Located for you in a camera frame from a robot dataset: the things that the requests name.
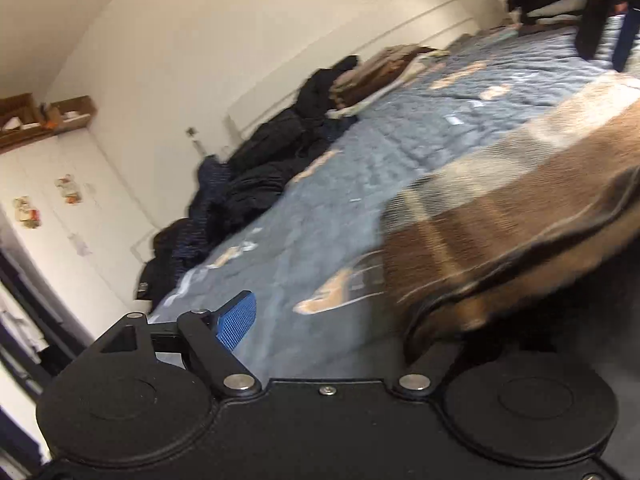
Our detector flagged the hanging dark clothes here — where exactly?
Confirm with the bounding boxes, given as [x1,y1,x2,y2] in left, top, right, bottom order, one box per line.
[0,244,77,461]

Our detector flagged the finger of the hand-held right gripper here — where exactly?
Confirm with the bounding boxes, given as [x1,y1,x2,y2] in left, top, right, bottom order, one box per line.
[574,0,627,59]
[611,6,640,74]

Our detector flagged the stack of folded brown clothes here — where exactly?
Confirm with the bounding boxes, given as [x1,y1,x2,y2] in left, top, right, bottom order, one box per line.
[326,45,452,119]

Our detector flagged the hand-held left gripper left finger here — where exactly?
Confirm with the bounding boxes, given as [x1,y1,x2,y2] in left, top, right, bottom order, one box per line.
[97,290,262,398]

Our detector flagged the white wardrobe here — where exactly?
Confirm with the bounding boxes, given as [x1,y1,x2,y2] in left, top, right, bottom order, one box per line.
[0,125,167,342]

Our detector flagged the blue-grey printed quilt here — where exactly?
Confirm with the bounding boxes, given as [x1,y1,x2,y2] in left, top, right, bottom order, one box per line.
[147,15,640,382]

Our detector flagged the colourful wardrobe sticker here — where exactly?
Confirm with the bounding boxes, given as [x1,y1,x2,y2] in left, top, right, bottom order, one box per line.
[54,174,84,206]
[11,196,44,231]

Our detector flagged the cardboard boxes on wardrobe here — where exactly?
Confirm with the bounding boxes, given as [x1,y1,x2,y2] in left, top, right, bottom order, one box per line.
[0,92,99,154]

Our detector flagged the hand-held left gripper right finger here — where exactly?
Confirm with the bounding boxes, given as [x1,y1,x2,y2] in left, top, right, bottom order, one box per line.
[394,337,557,397]

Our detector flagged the brown plaid scarf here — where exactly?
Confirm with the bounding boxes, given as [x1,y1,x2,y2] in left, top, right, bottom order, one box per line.
[379,72,640,367]

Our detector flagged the pile of dark clothes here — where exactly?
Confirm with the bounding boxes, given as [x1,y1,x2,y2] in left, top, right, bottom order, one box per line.
[135,54,362,304]

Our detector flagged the white bed headboard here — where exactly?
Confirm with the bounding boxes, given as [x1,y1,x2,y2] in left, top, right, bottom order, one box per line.
[226,0,479,142]

